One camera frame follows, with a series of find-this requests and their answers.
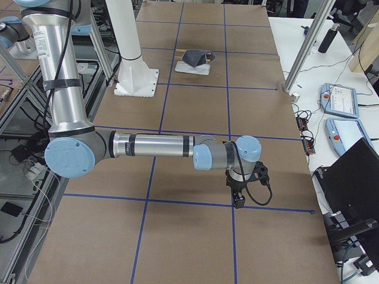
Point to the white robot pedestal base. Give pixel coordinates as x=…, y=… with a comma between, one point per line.
x=135, y=78

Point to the white towel rack base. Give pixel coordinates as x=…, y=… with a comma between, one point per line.
x=183, y=67

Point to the lower teach pendant tablet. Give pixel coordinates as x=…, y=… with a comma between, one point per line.
x=344, y=133

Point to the black water bottle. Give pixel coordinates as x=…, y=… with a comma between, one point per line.
x=328, y=38

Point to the grey and blue towel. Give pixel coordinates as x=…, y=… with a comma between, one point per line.
x=195, y=57

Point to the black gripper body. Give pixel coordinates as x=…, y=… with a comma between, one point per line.
x=235, y=187

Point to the teach pendant tablet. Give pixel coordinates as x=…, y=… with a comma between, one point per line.
x=339, y=100
x=344, y=133

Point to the black laptop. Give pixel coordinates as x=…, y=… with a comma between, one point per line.
x=350, y=185

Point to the aluminium frame post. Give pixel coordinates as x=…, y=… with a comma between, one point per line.
x=308, y=43

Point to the upper teach pendant tablet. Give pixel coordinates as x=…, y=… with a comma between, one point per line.
x=339, y=100

